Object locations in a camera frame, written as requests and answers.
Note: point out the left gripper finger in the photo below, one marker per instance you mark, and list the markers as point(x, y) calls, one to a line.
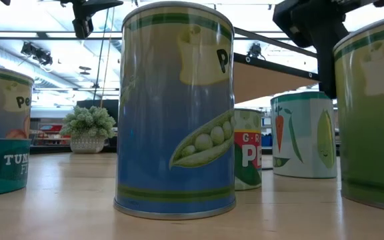
point(103, 3)

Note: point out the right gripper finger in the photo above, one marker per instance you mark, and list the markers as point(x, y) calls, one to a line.
point(327, 60)

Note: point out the white mixed vegetables can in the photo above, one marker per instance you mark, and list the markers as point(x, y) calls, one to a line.
point(305, 140)

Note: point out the tall green label can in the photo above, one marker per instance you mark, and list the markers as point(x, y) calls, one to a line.
point(368, 150)

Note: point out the polka dot green peas can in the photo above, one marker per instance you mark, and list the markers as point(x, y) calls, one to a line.
point(248, 160)

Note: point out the tall blue peas can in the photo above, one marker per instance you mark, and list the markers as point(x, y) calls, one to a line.
point(165, 133)

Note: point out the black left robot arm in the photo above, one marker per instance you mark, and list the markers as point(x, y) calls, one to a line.
point(5, 2)

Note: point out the black ceiling-mounted device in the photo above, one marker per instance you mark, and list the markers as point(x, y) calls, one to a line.
point(255, 50)
point(37, 53)

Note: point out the blue storage bin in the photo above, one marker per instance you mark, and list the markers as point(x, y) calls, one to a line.
point(266, 140)

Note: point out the black background monitor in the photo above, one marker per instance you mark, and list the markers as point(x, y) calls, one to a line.
point(110, 110)

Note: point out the green plant in white pot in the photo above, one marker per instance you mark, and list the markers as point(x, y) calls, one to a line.
point(87, 123)

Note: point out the red storage rack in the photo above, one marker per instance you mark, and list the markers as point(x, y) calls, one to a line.
point(53, 128)

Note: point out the wooden shelf black metal frame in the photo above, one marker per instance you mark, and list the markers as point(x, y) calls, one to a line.
point(265, 83)

